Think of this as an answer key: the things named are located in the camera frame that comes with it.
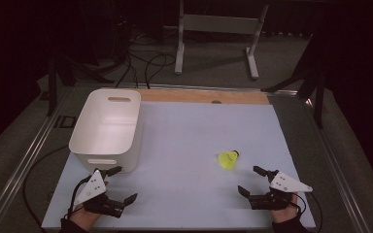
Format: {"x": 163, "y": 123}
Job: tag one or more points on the yellow shuttlecock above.
{"x": 228, "y": 160}

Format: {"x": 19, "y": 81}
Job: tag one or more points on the wooden table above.
{"x": 200, "y": 96}

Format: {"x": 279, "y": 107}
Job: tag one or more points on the pale blue table sheet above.
{"x": 187, "y": 136}

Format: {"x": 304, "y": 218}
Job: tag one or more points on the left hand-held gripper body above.
{"x": 92, "y": 189}

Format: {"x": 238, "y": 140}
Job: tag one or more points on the white metal stand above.
{"x": 217, "y": 23}

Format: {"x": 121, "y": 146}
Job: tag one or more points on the black metal stand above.
{"x": 319, "y": 97}

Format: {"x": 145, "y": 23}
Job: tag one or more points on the person's left hand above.
{"x": 84, "y": 218}

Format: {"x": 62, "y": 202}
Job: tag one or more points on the aluminium rail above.
{"x": 181, "y": 86}
{"x": 29, "y": 149}
{"x": 340, "y": 168}

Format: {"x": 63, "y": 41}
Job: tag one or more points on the person's right hand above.
{"x": 285, "y": 214}

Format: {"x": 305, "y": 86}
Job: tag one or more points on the white plastic bin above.
{"x": 107, "y": 129}

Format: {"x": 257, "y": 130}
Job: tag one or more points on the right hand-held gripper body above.
{"x": 286, "y": 184}

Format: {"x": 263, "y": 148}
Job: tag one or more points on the black tripod stand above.
{"x": 52, "y": 81}

